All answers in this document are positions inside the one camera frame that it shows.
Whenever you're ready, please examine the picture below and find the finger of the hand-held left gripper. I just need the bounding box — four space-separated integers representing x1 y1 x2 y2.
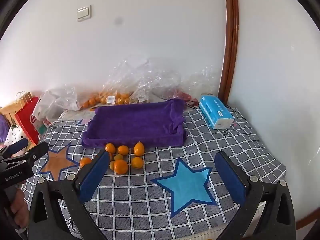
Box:
9 142 50 165
0 138 29 158

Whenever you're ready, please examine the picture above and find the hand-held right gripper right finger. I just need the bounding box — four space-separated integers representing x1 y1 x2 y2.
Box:
214 151 297 240

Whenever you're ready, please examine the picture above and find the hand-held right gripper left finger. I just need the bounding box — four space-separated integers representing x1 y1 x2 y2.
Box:
27 149 110 240

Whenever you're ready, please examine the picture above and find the large orange mandarin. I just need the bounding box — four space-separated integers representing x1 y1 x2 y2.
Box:
114 160 129 175

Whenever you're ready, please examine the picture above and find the purple towel covered tray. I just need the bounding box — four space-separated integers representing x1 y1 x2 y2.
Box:
81 98 187 148

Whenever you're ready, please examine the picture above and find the person's left hand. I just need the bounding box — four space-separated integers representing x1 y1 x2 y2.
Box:
7 189 29 229

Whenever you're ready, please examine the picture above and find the white spotted cushion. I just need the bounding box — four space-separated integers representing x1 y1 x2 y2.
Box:
4 125 25 145

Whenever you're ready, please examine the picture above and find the red paper bag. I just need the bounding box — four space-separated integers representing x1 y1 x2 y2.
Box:
14 91 42 144

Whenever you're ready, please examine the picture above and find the crumpled translucent plastic bag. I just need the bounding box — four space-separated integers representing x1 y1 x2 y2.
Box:
44 86 100 112

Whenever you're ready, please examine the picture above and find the grey checked star blanket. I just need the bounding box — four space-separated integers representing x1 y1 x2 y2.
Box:
21 106 287 240

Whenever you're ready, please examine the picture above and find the blue tissue pack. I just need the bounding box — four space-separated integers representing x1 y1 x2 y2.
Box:
199 94 234 130

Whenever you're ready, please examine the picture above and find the pile of small bagged mandarins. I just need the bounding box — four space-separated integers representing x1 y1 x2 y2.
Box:
81 94 103 109

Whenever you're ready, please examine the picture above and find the pile of bagged oranges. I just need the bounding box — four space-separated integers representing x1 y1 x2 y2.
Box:
100 91 133 105

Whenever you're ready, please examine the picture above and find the clear plastic bag white label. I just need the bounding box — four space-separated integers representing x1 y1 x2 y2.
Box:
100 60 140 105

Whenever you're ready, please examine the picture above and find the large clear plastic bag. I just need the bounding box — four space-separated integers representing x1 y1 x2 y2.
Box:
130 59 183 104

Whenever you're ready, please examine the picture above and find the black cable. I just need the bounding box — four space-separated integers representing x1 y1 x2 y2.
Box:
184 99 202 110

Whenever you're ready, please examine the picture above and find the brown wooden door frame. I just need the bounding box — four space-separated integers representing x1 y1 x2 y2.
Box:
218 0 239 103

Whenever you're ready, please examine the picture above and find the white light switch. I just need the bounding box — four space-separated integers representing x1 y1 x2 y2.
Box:
76 5 92 22

